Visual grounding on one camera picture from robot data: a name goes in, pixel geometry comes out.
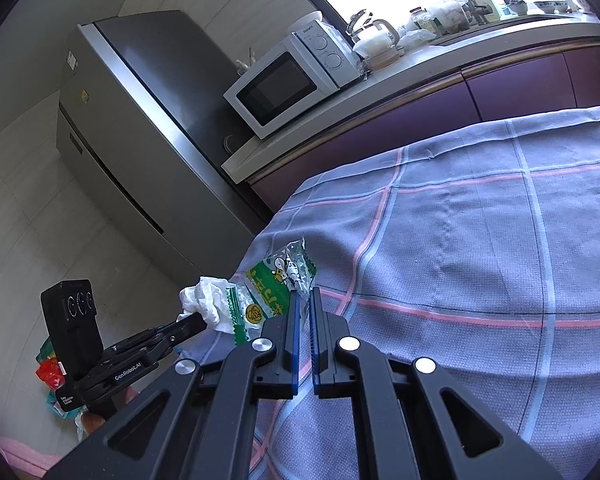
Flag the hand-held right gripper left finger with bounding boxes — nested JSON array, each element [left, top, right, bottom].
[[42, 287, 303, 480]]

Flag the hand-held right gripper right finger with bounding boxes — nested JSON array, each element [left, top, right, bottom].
[[307, 286, 566, 480]]

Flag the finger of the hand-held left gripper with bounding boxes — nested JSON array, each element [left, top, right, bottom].
[[152, 311, 209, 356]]

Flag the white tissue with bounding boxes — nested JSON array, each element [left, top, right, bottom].
[[176, 276, 241, 334]]

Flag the trash wrappers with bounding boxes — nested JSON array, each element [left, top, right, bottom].
[[34, 337, 106, 443]]

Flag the green snack packet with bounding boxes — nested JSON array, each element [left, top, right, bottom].
[[228, 235, 317, 347]]

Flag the plaid purple tablecloth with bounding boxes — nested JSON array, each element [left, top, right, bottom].
[[190, 104, 600, 480]]

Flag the grey refrigerator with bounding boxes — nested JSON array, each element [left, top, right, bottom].
[[55, 10, 269, 292]]

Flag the white microwave oven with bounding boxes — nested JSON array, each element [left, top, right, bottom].
[[223, 22, 367, 141]]

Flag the kitchen counter with purple cabinets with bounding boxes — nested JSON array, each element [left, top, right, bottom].
[[220, 10, 600, 217]]

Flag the plastic food container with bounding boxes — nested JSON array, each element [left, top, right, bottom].
[[364, 49, 400, 72]]

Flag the glass teapot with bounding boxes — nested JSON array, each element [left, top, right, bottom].
[[347, 9, 402, 60]]

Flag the white plastic bag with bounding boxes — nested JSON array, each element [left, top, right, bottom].
[[396, 29, 437, 52]]

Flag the glass jar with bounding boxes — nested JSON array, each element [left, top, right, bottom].
[[410, 7, 434, 34]]

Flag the clear food container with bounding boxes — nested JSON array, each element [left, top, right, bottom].
[[430, 0, 469, 36]]

